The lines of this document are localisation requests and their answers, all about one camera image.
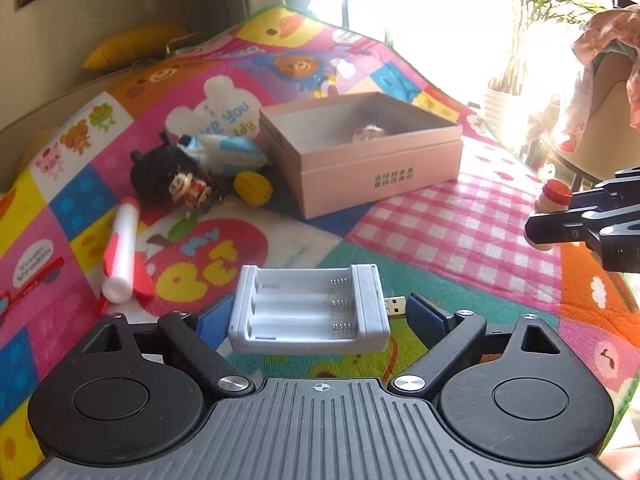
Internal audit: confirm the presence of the yellow pillow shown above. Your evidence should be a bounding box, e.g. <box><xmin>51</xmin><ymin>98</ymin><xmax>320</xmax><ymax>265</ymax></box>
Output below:
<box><xmin>81</xmin><ymin>22</ymin><xmax>193</xmax><ymax>72</ymax></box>

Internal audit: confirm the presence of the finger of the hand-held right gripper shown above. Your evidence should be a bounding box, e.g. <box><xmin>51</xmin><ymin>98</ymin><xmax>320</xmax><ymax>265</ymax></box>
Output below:
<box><xmin>524</xmin><ymin>209</ymin><xmax>640</xmax><ymax>274</ymax></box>
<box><xmin>569</xmin><ymin>165</ymin><xmax>640</xmax><ymax>210</ymax></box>

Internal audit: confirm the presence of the potted palm plant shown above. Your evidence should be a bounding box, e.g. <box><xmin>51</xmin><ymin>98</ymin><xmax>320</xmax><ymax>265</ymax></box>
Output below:
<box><xmin>482</xmin><ymin>0</ymin><xmax>628</xmax><ymax>142</ymax></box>

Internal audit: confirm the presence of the white battery charger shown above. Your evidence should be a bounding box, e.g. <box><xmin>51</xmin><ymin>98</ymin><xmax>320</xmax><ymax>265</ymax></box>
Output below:
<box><xmin>227</xmin><ymin>263</ymin><xmax>407</xmax><ymax>356</ymax></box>

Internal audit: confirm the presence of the white and red rocket toy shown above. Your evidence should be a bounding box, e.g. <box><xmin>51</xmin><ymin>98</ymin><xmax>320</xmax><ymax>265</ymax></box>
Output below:
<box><xmin>97</xmin><ymin>196</ymin><xmax>157</xmax><ymax>316</ymax></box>

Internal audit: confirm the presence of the yellow corn toy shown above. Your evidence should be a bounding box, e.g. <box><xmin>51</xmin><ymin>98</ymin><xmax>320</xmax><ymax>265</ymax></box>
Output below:
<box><xmin>233</xmin><ymin>170</ymin><xmax>275</xmax><ymax>207</ymax></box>

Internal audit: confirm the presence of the pink cardboard box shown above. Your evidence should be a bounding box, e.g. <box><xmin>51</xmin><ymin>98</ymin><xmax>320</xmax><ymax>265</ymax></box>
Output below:
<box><xmin>258</xmin><ymin>91</ymin><xmax>464</xmax><ymax>220</ymax></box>

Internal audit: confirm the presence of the small figurine keychain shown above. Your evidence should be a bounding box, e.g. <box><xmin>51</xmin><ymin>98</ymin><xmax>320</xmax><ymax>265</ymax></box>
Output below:
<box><xmin>167</xmin><ymin>170</ymin><xmax>236</xmax><ymax>218</ymax></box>

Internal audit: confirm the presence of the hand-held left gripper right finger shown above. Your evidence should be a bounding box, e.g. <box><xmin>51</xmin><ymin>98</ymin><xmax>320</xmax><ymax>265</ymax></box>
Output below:
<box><xmin>387</xmin><ymin>293</ymin><xmax>563</xmax><ymax>403</ymax></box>

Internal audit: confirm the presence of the black plush toy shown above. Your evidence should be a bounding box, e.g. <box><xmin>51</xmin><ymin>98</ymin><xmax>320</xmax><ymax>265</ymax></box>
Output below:
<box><xmin>129</xmin><ymin>130</ymin><xmax>201</xmax><ymax>206</ymax></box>

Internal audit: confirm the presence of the small bottle with red cap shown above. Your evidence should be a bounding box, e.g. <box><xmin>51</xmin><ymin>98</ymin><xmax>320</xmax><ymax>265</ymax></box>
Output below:
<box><xmin>533</xmin><ymin>179</ymin><xmax>574</xmax><ymax>253</ymax></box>

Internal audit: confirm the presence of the pink and white small toy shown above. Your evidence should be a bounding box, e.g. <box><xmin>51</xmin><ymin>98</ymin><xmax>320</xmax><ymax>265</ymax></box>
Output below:
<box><xmin>352</xmin><ymin>124</ymin><xmax>386</xmax><ymax>144</ymax></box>

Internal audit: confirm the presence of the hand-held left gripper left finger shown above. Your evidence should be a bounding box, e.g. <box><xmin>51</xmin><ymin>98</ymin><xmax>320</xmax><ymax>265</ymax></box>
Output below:
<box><xmin>82</xmin><ymin>293</ymin><xmax>256</xmax><ymax>402</ymax></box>

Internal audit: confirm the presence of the colourful printed play mat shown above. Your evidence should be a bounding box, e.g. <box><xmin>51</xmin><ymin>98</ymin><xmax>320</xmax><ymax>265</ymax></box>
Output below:
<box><xmin>0</xmin><ymin>5</ymin><xmax>640</xmax><ymax>480</ymax></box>

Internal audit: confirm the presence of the floral cloth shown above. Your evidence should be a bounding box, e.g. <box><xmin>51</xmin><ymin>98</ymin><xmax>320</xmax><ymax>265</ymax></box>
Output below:
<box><xmin>525</xmin><ymin>4</ymin><xmax>640</xmax><ymax>161</ymax></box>

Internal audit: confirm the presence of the blue and white packet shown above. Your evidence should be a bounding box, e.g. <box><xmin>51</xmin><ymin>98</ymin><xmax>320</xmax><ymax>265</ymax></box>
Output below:
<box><xmin>180</xmin><ymin>132</ymin><xmax>271</xmax><ymax>177</ymax></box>

